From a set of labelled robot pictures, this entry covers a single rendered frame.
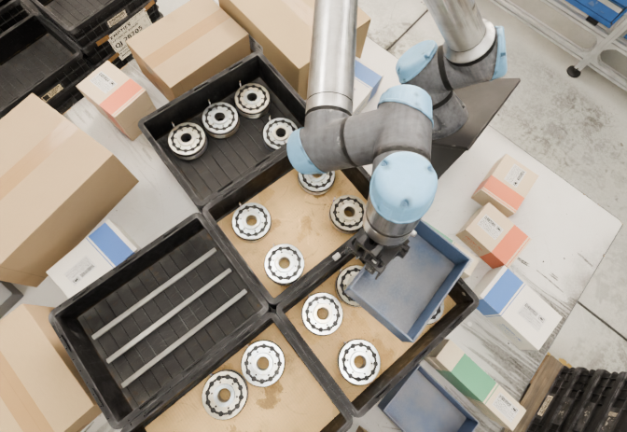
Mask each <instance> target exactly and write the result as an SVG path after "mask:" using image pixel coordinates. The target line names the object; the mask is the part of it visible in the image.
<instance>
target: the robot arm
mask: <svg viewBox="0 0 627 432"><path fill-rule="evenodd" d="M423 1H424V3H425V5H426V7H427V9H428V11H429V13H430V14H431V16H432V18H433V20H434V22H435V24H436V25H437V26H438V28H439V31H440V33H441V34H442V36H443V38H444V43H443V45H440V46H438V44H437V43H436V42H435V41H434V40H426V41H423V42H420V43H418V44H416V45H414V46H413V47H411V48H410V49H408V50H407V51H406V52H405V53H404V54H403V55H402V56H401V57H400V58H399V59H398V61H397V65H396V72H397V76H398V81H399V83H401V85H396V86H394V87H391V88H389V89H388V90H387V91H386V92H384V93H383V94H382V95H381V97H380V101H379V103H378V104H377V109H376V110H372V111H369V112H365V113H361V114H357V115H353V106H354V86H355V47H356V27H357V7H358V0H314V12H313V33H312V44H311V56H310V67H309V78H308V90H307V100H306V111H305V123H304V127H302V128H299V129H298V130H296V131H294V132H292V133H291V134H290V137H289V138H288V140H287V145H286V150H287V156H288V158H289V160H290V163H291V164H292V166H293V167H294V168H295V169H296V170H297V171H298V172H299V173H301V174H326V173H328V172H332V171H337V170H342V169H347V168H353V167H358V166H365V165H370V164H372V171H371V179H370V185H369V197H368V201H367V204H366V208H365V212H364V215H363V224H362V228H361V229H360V230H359V231H358V232H357V233H356V234H355V236H354V237H353V238H352V239H351V240H350V241H349V242H348V244H347V245H346V247H345V253H344V254H347V253H348V252H349V250H350V249H351V250H352V254H354V255H355V259H358V258H359V260H360V261H361V262H362V263H363V264H365V265H366V266H365V268H364V269H365V270H366V271H368V272H369V273H370V274H372V275H373V274H374V273H375V272H376V271H377V272H378V274H377V276H376V278H375V279H376V280H377V279H378V277H379V276H380V275H381V274H382V273H383V271H384V270H385V268H386V267H387V265H388V264H389V263H390V261H391V260H393V259H394V258H395V257H401V258H404V257H405V256H406V255H407V253H408V252H409V249H410V247H409V246H408V243H409V242H410V241H409V240H408V238H409V237H410V236H411V237H415V236H416V234H417V232H416V231H415V230H414V229H415V228H416V226H417V225H418V223H419V222H420V220H421V218H422V217H423V215H424V214H425V213H426V212H427V211H428V210H429V208H430V207H431V205H432V203H433V201H434V198H435V194H436V191H437V188H438V178H437V174H436V172H435V170H434V169H433V167H432V165H431V163H430V161H431V144H432V140H437V139H441V138H444V137H447V136H449V135H451V134H453V133H455V132H457V131H458V130H459V129H461V128H462V127H463V126H464V124H465V123H466V122H467V118H468V112H467V107H466V105H465V104H464V103H463V102H462V100H461V99H460V98H459V97H458V96H457V95H456V94H455V93H454V92H453V90H456V89H460V88H464V87H467V86H471V85H475V84H478V83H482V82H485V81H493V80H494V79H496V78H500V77H503V76H504V75H505V74H506V73H507V71H508V64H507V51H506V40H505V31H504V27H503V26H495V27H494V26H493V25H492V24H491V23H490V22H489V21H487V20H486V19H483V18H482V17H481V14H480V11H479V9H478V6H477V4H476V1H475V0H423ZM355 241H356V244H355Z"/></svg>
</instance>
